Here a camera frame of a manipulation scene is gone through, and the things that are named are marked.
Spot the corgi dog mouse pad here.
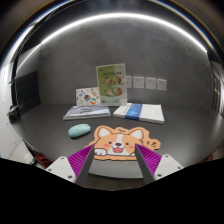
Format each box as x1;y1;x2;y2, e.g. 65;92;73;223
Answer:
89;126;161;161

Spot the white wall socket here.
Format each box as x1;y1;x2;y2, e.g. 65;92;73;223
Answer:
157;79;167;91
133;77;145;88
126;76;132;88
146;77;156;90

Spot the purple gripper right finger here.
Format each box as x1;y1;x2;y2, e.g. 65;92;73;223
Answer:
135;144;162;184

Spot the white book with blue band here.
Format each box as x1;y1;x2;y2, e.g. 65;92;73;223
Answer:
113;103;165;124

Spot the white colourful standing card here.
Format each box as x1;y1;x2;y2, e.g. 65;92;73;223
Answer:
76;87;100;106

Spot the curved ceiling light strip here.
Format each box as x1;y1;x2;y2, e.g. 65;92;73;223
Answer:
16;13;208;71

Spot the grey book lying flat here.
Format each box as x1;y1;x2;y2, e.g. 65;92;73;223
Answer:
63;105;111;120

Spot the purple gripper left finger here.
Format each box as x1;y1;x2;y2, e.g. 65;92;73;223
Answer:
68;145;94;185

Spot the mint green computer mouse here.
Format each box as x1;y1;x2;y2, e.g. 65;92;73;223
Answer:
68;124;91;138

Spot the green standing picture book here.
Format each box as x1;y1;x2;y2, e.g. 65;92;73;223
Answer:
96;63;127;106

